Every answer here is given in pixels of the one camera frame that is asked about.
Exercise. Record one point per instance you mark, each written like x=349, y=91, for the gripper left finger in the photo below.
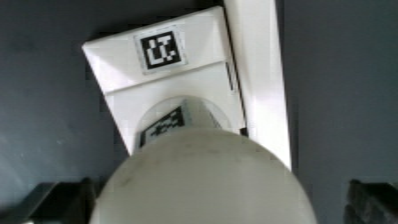
x=58, y=204

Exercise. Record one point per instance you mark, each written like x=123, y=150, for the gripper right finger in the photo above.
x=372, y=203

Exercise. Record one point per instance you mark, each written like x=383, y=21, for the white lamp base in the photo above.
x=159, y=64

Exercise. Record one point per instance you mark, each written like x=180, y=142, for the white U-shaped fence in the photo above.
x=257, y=48

